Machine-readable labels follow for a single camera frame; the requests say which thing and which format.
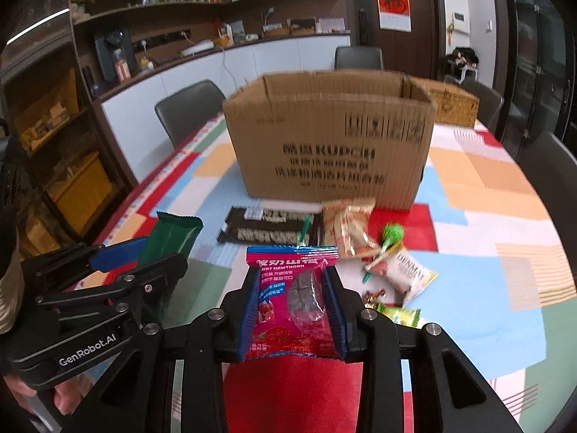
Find dark wood display cabinet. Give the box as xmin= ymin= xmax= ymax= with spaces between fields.
xmin=0 ymin=9 xmax=132 ymax=255

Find black power strip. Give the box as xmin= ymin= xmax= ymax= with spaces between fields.
xmin=132 ymin=29 xmax=193 ymax=51

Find green lollipop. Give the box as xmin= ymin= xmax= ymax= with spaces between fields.
xmin=363 ymin=223 xmax=405 ymax=285

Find white power cable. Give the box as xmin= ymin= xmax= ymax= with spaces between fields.
xmin=220 ymin=45 xmax=241 ymax=96

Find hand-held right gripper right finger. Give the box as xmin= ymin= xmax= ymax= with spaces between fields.
xmin=322 ymin=265 xmax=528 ymax=433

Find yellow-green snack packet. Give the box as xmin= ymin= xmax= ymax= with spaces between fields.
xmin=365 ymin=303 xmax=427 ymax=329

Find black countertop appliance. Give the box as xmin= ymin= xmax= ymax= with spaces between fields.
xmin=93 ymin=27 xmax=136 ymax=84

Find red and white wall calendar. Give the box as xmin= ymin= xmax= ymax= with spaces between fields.
xmin=374 ymin=0 xmax=412 ymax=34

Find black framed glass door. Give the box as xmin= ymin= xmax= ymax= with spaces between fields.
xmin=499 ymin=0 xmax=577 ymax=164

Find woven tray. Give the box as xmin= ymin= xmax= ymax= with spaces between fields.
xmin=287 ymin=18 xmax=319 ymax=36

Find white snack packet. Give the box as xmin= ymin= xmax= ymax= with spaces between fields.
xmin=367 ymin=248 xmax=439 ymax=309

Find beige snack packet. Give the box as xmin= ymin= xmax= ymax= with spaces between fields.
xmin=321 ymin=198 xmax=380 ymax=259

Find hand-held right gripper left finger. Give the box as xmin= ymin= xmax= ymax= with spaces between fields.
xmin=52 ymin=271 xmax=262 ymax=433

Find white base cabinets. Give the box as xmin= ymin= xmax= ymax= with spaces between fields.
xmin=101 ymin=34 xmax=352 ymax=178

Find white shoe rack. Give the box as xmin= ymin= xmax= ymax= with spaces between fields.
xmin=450 ymin=64 xmax=477 ymax=86

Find pink snack packet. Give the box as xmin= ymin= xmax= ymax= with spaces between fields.
xmin=246 ymin=244 xmax=344 ymax=362

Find dark brown door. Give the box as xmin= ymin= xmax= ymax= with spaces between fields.
xmin=349 ymin=0 xmax=441 ymax=78

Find dark brown snack bar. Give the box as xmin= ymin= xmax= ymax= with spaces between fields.
xmin=224 ymin=206 xmax=323 ymax=230
xmin=216 ymin=226 xmax=317 ymax=247

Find teal candy stick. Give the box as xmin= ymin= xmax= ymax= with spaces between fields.
xmin=298 ymin=215 xmax=315 ymax=248

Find grey dining chair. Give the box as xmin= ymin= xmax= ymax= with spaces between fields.
xmin=334 ymin=46 xmax=385 ymax=72
xmin=154 ymin=79 xmax=227 ymax=150
xmin=444 ymin=74 xmax=505 ymax=139
xmin=516 ymin=131 xmax=577 ymax=201

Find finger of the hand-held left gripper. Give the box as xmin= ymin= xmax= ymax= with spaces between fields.
xmin=35 ymin=252 xmax=189 ymax=326
xmin=20 ymin=236 xmax=150 ymax=299

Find dark bag pile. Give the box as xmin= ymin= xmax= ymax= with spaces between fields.
xmin=448 ymin=47 xmax=480 ymax=67

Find brown wicker box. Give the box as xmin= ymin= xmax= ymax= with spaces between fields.
xmin=408 ymin=76 xmax=480 ymax=128

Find white round flat appliance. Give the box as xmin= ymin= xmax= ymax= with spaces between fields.
xmin=180 ymin=40 xmax=215 ymax=57

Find person's left hand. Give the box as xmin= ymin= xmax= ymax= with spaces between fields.
xmin=3 ymin=371 xmax=96 ymax=416

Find green snack packet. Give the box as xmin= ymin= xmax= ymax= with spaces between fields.
xmin=137 ymin=210 xmax=204 ymax=268

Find brown cardboard box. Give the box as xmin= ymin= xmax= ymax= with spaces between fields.
xmin=222 ymin=70 xmax=438 ymax=214

